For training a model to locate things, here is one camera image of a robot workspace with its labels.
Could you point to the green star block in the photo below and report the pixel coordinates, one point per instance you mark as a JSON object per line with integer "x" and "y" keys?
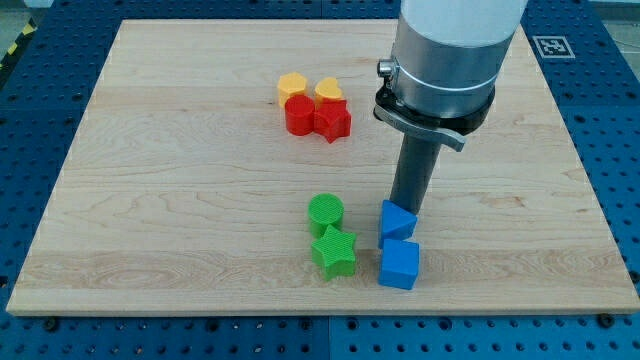
{"x": 334, "y": 253}

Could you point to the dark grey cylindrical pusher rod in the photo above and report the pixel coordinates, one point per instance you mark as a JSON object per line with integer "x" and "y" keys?
{"x": 414, "y": 170}

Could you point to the wooden board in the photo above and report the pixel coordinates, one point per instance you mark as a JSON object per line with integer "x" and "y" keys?
{"x": 183, "y": 193}

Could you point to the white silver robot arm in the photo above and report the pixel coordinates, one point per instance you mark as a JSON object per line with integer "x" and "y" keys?
{"x": 439, "y": 81}

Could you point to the green cylinder block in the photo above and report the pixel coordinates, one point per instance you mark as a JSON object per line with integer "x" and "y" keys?
{"x": 324, "y": 210}

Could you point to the red star block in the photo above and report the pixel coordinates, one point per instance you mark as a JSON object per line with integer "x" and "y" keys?
{"x": 332, "y": 120}

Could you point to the blue triangle block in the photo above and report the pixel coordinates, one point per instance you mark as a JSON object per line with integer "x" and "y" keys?
{"x": 395, "y": 223}

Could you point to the black silver tool flange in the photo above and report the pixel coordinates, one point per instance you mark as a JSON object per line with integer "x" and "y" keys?
{"x": 448, "y": 131}

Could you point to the yellow heart block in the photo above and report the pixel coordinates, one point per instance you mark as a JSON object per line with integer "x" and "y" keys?
{"x": 327, "y": 90}

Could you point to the white fiducial marker tag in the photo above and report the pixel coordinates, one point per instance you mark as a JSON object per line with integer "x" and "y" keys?
{"x": 553, "y": 47}

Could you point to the red cylinder block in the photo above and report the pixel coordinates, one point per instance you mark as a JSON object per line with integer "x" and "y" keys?
{"x": 299, "y": 115}

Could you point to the yellow hexagon block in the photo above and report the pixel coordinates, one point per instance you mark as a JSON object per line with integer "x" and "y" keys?
{"x": 289, "y": 85}

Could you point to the blue cube block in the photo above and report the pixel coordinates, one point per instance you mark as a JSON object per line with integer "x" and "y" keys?
{"x": 400, "y": 264}

